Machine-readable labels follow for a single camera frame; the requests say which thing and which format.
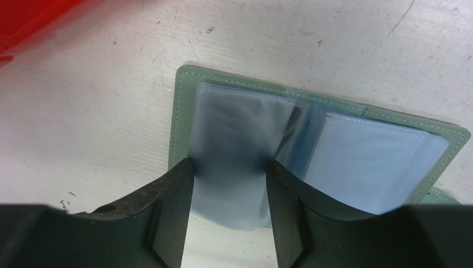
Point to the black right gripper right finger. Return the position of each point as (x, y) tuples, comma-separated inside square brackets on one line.
[(312, 229)]

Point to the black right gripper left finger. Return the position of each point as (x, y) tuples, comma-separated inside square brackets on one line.
[(146, 228)]

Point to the green leather card holder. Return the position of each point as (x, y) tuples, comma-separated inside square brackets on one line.
[(370, 158)]

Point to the red right bin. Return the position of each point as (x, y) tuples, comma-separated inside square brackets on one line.
[(25, 23)]

